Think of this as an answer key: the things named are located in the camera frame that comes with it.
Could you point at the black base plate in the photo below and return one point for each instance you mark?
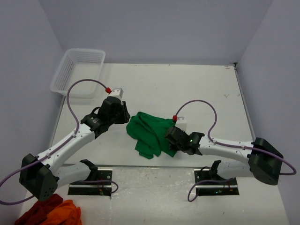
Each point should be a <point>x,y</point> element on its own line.
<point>214,189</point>
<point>95,188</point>

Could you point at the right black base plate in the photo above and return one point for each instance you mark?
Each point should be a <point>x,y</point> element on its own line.
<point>214,189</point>

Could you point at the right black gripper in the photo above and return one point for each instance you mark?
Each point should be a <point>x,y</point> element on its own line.
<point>173,147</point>

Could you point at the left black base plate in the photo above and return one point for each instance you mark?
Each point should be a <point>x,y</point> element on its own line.
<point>95,188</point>

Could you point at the green t shirt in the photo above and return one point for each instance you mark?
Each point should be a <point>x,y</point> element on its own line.
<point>149,131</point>

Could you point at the dark red t shirt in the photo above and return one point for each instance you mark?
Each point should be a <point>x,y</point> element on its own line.
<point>38,212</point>

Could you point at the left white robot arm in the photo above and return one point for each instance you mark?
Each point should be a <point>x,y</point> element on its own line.
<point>41,175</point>

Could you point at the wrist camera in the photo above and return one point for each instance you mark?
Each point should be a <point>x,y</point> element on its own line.
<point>181,123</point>
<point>117,93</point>

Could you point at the orange t shirt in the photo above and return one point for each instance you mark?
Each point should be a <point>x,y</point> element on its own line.
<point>64,214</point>

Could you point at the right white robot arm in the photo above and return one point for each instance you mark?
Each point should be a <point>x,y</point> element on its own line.
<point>258,159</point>

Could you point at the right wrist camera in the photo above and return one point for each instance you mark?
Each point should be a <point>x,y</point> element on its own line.
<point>181,123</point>

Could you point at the white plastic basket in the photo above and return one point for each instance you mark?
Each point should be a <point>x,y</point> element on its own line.
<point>77,64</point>

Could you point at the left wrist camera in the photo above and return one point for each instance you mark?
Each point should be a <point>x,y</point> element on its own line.
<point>117,93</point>

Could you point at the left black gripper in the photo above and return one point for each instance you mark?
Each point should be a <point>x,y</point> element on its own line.
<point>125,116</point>

